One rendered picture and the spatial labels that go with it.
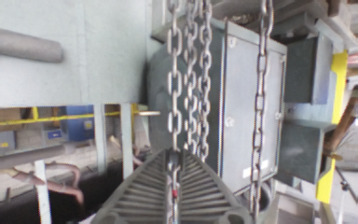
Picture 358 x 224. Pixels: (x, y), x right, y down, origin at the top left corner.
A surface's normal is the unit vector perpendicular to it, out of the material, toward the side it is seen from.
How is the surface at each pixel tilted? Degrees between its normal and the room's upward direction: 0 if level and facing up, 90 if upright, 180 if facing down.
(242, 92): 90
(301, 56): 90
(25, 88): 90
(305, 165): 90
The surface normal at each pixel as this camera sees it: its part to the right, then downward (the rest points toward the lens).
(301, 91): -0.87, 0.05
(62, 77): 0.76, 0.07
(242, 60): 0.50, 0.09
